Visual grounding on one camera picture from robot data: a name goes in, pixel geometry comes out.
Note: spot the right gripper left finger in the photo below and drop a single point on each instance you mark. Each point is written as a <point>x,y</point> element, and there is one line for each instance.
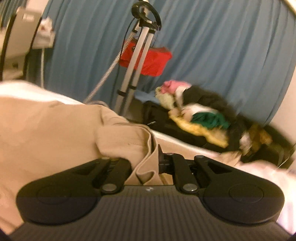
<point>69,195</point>

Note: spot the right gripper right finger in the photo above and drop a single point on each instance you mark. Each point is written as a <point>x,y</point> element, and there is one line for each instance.
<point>229,194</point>

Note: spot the tan t-shirt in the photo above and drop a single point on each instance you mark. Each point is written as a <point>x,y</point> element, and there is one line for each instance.
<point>39,139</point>

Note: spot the pile of mixed clothes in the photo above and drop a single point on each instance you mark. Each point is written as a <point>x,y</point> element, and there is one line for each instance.
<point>203,119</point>

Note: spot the dark sofa armchair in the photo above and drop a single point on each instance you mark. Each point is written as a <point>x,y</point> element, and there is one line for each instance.
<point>268,148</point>

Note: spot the pastel bed duvet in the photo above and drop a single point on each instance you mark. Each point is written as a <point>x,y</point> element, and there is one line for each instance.
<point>285,179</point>

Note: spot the teal curtain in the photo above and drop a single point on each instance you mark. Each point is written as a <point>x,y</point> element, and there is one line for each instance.
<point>243,50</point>

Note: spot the red cloth on stand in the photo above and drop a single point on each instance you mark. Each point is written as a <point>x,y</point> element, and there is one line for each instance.
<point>155,61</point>

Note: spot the white dressing desk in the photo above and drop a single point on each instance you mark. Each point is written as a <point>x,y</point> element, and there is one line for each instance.
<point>44,39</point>

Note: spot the grey desk chair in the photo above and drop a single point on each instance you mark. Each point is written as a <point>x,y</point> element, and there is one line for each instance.
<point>17,43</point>

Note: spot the garment steamer stand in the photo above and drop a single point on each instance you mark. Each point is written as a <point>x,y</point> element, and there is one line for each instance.
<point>148,23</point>

